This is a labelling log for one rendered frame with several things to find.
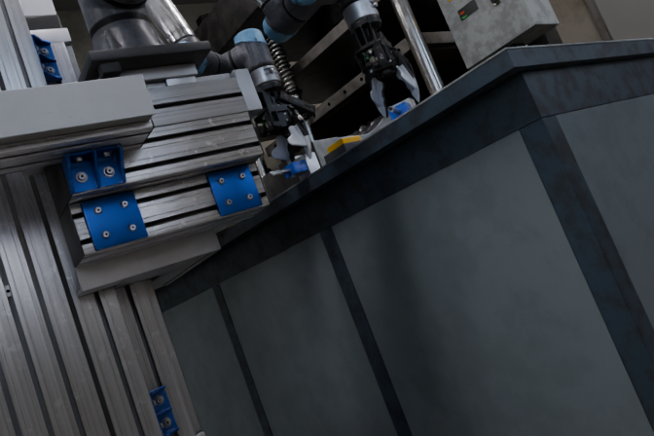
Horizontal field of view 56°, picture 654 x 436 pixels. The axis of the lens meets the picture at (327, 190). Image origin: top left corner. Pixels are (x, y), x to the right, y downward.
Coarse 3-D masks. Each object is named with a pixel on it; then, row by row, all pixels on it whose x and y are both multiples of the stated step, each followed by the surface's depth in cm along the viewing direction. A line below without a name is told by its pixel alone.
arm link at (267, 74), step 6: (264, 66) 151; (270, 66) 151; (252, 72) 151; (258, 72) 150; (264, 72) 150; (270, 72) 151; (276, 72) 153; (252, 78) 151; (258, 78) 150; (264, 78) 150; (270, 78) 150; (276, 78) 152; (258, 84) 150; (264, 84) 151
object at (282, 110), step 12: (276, 84) 151; (264, 96) 150; (276, 96) 152; (264, 108) 150; (276, 108) 148; (288, 108) 151; (264, 120) 151; (276, 120) 148; (288, 120) 150; (264, 132) 152; (276, 132) 152; (288, 132) 154
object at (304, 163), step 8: (312, 152) 152; (296, 160) 152; (304, 160) 150; (312, 160) 151; (288, 168) 148; (296, 168) 147; (304, 168) 148; (312, 168) 150; (272, 176) 145; (288, 176) 149; (296, 176) 151; (304, 176) 151
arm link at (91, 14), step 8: (80, 0) 116; (88, 0) 113; (96, 0) 112; (104, 0) 111; (112, 0) 111; (144, 0) 114; (88, 8) 114; (96, 8) 113; (104, 8) 113; (112, 8) 113; (120, 8) 113; (128, 8) 114; (136, 8) 115; (144, 8) 118; (88, 16) 114; (96, 16) 113; (104, 16) 113; (88, 24) 115
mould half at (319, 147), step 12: (384, 120) 175; (360, 132) 184; (372, 132) 170; (312, 144) 156; (324, 144) 158; (324, 156) 157; (264, 180) 175; (276, 180) 170; (288, 180) 166; (276, 192) 171
